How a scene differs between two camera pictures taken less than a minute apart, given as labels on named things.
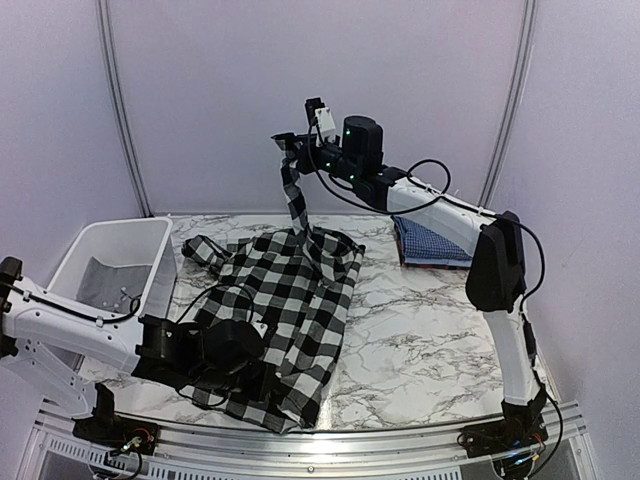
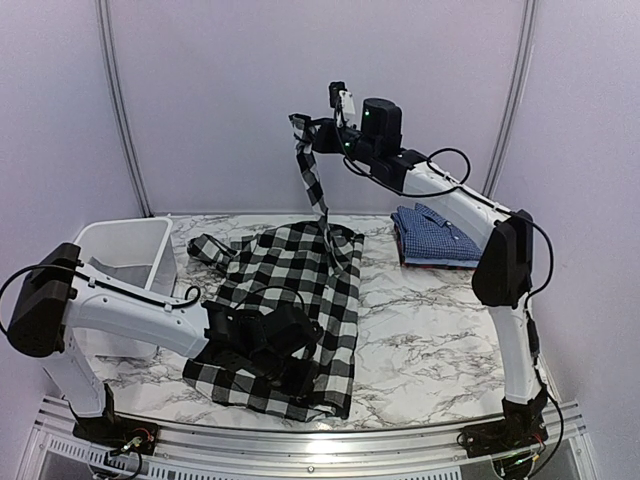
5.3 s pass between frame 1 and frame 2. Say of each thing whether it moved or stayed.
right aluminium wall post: stayed
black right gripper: moved
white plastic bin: stayed
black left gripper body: moved
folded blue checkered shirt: stayed
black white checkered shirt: moved
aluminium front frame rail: stayed
